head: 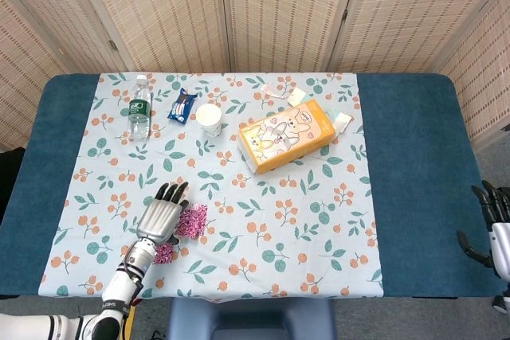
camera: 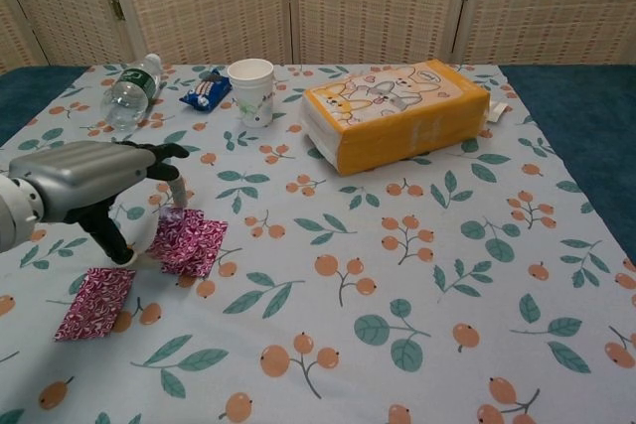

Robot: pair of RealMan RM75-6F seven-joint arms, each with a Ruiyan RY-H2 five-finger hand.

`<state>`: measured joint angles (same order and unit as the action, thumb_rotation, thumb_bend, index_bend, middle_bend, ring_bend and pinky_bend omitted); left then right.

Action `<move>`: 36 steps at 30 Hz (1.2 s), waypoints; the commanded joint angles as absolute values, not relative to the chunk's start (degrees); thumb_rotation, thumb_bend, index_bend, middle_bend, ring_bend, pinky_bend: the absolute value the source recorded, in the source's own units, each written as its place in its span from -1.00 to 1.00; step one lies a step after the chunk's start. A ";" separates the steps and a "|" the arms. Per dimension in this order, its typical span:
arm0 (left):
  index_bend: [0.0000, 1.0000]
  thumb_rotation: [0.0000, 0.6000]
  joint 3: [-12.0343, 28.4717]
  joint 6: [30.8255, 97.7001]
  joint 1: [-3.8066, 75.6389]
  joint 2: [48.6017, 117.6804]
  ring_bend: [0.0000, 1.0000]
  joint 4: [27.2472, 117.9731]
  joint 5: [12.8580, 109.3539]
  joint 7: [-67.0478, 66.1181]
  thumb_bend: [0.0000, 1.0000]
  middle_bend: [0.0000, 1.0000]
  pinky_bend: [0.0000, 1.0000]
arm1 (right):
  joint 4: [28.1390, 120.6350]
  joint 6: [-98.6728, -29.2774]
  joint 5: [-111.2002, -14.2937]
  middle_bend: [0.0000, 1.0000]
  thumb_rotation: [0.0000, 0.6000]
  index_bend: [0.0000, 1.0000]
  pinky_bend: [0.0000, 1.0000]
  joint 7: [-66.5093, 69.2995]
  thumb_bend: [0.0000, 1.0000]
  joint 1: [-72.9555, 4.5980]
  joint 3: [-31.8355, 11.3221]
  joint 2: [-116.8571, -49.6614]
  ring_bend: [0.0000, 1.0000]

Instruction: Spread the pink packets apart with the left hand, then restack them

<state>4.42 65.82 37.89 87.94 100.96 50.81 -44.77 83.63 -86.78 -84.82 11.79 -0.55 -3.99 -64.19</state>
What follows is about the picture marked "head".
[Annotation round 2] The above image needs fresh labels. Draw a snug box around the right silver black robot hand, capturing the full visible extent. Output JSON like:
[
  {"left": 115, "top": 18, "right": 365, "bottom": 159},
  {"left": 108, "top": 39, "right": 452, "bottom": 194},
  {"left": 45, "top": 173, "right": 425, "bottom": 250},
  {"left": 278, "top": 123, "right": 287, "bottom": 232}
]
[{"left": 457, "top": 180, "right": 510, "bottom": 279}]

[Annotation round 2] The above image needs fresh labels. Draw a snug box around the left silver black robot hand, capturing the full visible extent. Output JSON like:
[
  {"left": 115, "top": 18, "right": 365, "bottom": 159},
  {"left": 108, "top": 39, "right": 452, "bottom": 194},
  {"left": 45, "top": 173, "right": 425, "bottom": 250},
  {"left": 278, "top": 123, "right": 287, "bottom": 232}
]
[{"left": 135, "top": 181, "right": 190, "bottom": 246}]

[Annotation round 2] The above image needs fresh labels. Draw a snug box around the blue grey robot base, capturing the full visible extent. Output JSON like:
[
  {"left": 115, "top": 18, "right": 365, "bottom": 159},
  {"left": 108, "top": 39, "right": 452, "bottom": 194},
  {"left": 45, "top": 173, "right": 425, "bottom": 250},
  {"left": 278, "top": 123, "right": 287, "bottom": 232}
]
[{"left": 167, "top": 298, "right": 338, "bottom": 340}]

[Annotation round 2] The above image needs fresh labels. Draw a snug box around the floral fruit print tablecloth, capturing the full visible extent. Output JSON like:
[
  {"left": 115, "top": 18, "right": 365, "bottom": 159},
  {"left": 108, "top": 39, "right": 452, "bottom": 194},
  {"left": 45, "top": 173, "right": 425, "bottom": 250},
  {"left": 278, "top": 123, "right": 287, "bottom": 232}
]
[{"left": 38, "top": 72, "right": 384, "bottom": 301}]

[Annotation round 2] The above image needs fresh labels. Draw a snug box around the clear plastic water bottle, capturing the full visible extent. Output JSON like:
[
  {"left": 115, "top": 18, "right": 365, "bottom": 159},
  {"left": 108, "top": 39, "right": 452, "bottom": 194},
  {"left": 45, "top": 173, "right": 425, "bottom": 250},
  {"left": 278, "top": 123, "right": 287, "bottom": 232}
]
[{"left": 127, "top": 73, "right": 153, "bottom": 142}]

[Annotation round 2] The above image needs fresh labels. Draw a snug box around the yellow strip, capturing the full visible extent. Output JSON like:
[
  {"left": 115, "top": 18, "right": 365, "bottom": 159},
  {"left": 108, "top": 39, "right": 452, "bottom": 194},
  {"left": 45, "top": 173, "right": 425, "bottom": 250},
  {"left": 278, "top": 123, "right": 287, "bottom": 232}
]
[{"left": 124, "top": 302, "right": 136, "bottom": 340}]

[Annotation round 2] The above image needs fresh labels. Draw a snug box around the white paper cup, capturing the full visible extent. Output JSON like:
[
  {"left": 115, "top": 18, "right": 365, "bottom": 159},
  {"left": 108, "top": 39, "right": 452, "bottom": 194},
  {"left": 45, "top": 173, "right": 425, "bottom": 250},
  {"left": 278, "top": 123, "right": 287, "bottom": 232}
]
[{"left": 194, "top": 103, "right": 222, "bottom": 138}]

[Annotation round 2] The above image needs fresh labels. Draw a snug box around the blue cookie snack packet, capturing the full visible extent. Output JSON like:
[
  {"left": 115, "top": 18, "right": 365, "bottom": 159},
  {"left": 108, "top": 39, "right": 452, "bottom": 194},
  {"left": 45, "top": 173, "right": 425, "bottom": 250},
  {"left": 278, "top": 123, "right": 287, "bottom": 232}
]
[{"left": 167, "top": 88, "right": 198, "bottom": 123}]

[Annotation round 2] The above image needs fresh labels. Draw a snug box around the teal fabric table cover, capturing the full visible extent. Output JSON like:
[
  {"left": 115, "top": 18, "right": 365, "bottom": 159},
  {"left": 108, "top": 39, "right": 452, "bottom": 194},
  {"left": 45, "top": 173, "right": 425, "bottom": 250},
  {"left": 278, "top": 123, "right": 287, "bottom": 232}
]
[{"left": 0, "top": 72, "right": 504, "bottom": 300}]

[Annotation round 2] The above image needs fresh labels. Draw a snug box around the black object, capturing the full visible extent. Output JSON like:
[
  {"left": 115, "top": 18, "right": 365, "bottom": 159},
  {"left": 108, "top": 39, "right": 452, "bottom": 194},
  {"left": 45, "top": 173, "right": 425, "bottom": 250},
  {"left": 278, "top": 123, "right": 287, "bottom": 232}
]
[{"left": 0, "top": 147, "right": 26, "bottom": 224}]

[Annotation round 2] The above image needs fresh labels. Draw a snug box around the yellow cartoon tissue pack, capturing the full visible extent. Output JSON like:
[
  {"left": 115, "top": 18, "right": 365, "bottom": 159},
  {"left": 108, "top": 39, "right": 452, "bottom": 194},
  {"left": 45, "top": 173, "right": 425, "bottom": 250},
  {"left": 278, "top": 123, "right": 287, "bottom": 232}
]
[{"left": 237, "top": 98, "right": 337, "bottom": 176}]

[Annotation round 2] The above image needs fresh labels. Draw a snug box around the clear pink plastic wrapper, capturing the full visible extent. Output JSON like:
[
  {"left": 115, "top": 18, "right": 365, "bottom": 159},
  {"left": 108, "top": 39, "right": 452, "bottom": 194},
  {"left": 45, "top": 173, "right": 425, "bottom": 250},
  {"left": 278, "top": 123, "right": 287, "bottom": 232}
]
[{"left": 261, "top": 83, "right": 290, "bottom": 101}]

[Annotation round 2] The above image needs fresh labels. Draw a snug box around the small white paper tag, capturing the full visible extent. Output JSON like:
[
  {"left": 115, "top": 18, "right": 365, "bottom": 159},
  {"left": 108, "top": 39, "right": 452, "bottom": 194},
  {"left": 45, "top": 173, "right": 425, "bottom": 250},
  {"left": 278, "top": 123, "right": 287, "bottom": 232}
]
[{"left": 287, "top": 87, "right": 307, "bottom": 107}]

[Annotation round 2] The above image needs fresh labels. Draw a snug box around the white mint paper packet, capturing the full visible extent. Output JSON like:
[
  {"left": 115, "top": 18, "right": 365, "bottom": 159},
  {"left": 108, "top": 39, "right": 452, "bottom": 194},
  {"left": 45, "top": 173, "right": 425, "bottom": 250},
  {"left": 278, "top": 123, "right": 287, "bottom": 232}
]
[{"left": 324, "top": 107, "right": 354, "bottom": 133}]

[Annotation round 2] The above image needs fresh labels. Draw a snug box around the woven folding screen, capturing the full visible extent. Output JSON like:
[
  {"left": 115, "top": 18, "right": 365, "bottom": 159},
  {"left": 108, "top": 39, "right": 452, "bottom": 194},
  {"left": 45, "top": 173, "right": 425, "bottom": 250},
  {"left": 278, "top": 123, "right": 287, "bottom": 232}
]
[{"left": 0, "top": 0, "right": 510, "bottom": 150}]

